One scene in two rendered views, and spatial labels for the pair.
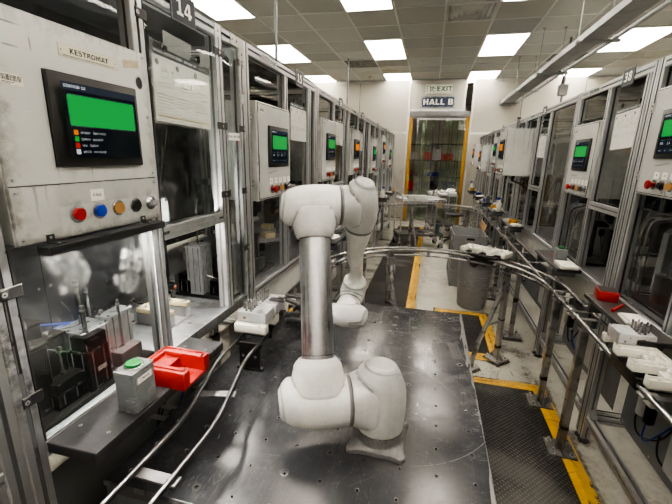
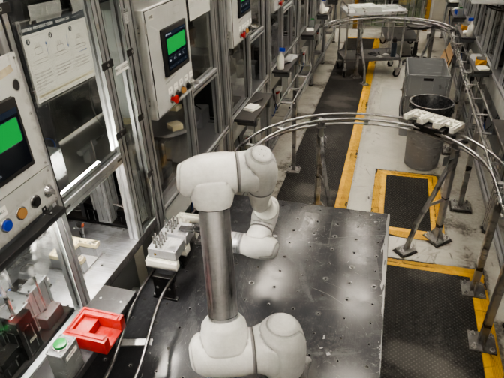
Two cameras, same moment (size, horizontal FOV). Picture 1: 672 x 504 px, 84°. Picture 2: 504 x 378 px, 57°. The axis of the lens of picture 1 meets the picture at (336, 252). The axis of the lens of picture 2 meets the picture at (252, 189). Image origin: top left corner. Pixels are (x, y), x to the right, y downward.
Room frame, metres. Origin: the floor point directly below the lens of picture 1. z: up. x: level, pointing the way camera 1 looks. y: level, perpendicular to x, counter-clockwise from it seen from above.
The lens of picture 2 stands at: (-0.06, -0.13, 2.14)
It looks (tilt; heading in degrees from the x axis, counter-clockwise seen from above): 32 degrees down; 3
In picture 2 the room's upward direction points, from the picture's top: 2 degrees counter-clockwise
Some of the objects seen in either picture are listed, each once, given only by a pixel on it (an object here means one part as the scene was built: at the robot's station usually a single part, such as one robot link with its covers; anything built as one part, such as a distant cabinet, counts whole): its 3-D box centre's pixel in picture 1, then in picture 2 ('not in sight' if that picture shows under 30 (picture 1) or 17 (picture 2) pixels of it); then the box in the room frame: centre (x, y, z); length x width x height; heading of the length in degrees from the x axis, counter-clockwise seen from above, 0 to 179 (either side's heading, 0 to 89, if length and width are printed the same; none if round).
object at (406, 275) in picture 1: (401, 257); (346, 92); (5.77, -1.06, 0.01); 5.85 x 0.59 x 0.01; 166
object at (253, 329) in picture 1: (267, 317); (178, 243); (1.58, 0.31, 0.84); 0.36 x 0.14 x 0.10; 166
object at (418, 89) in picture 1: (438, 95); not in sight; (9.21, -2.26, 2.96); 1.23 x 0.08 x 0.68; 76
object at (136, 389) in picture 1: (133, 383); (62, 356); (0.86, 0.53, 0.97); 0.08 x 0.08 x 0.12; 76
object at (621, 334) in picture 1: (631, 331); not in sight; (1.36, -1.18, 0.92); 0.13 x 0.10 x 0.09; 76
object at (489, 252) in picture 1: (485, 253); (432, 124); (2.87, -1.19, 0.84); 0.37 x 0.14 x 0.10; 44
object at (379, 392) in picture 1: (377, 393); (280, 343); (1.02, -0.14, 0.85); 0.18 x 0.16 x 0.22; 99
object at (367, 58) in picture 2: (419, 219); (371, 37); (6.64, -1.49, 0.48); 0.88 x 0.56 x 0.96; 94
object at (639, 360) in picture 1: (642, 365); not in sight; (1.24, -1.15, 0.84); 0.37 x 0.14 x 0.10; 166
